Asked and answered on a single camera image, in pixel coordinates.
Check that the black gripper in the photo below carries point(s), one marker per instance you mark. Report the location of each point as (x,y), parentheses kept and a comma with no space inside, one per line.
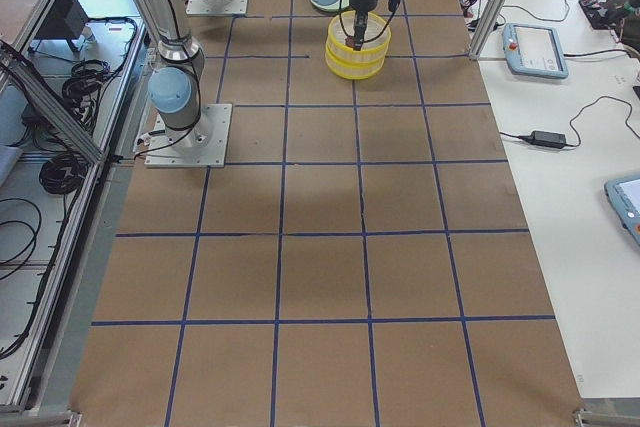
(360,1)

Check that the yellow steamer basket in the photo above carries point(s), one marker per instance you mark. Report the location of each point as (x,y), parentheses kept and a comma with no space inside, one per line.
(352,70)
(376,40)

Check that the brown steamed bun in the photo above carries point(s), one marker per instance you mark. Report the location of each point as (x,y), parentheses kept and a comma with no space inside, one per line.
(353,43)

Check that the black power adapter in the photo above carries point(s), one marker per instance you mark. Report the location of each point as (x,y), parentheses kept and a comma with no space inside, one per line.
(545,139)

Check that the black circuit board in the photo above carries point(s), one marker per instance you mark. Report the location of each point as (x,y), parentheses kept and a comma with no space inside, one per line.
(602,15)

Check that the teach pendant far side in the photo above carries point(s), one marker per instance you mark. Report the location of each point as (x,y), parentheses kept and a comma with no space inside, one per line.
(623,197)

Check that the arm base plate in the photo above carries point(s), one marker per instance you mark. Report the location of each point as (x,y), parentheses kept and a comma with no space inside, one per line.
(216,8)
(205,145)

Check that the teach pendant near post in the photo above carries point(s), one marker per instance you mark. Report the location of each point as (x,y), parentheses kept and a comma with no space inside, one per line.
(533,50)

